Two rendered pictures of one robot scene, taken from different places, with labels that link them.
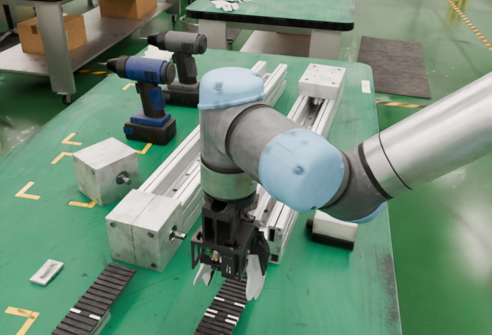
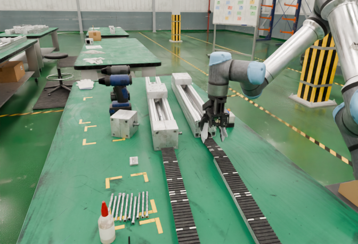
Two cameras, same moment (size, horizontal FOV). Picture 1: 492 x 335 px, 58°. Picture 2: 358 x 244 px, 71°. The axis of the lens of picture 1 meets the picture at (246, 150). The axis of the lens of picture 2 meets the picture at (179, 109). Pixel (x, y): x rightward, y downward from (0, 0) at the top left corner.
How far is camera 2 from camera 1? 61 cm
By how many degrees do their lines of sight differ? 26
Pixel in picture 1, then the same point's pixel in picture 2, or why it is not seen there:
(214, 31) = (91, 75)
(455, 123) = (283, 56)
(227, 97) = (226, 57)
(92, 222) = (131, 143)
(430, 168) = (278, 70)
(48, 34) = not seen: outside the picture
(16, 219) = (95, 151)
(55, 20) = not seen: outside the picture
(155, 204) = (167, 122)
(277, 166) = (254, 70)
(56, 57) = not seen: outside the picture
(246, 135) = (238, 66)
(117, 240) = (158, 139)
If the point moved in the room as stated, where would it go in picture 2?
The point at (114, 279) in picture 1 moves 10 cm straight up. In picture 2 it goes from (168, 151) to (168, 128)
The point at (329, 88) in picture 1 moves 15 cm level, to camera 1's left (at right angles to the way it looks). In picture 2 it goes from (188, 79) to (167, 82)
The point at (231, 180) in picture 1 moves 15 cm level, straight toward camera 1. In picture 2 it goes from (225, 88) to (255, 100)
